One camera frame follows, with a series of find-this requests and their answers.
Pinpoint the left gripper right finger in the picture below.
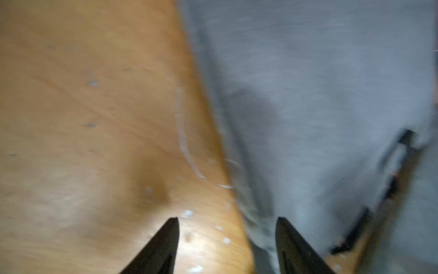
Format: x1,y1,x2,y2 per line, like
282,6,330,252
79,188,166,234
275,217,334,274

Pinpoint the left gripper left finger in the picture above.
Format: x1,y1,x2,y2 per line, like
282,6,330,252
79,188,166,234
121,218,180,274

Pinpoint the grey laptop bag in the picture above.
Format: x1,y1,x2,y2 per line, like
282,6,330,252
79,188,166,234
178,1,438,274

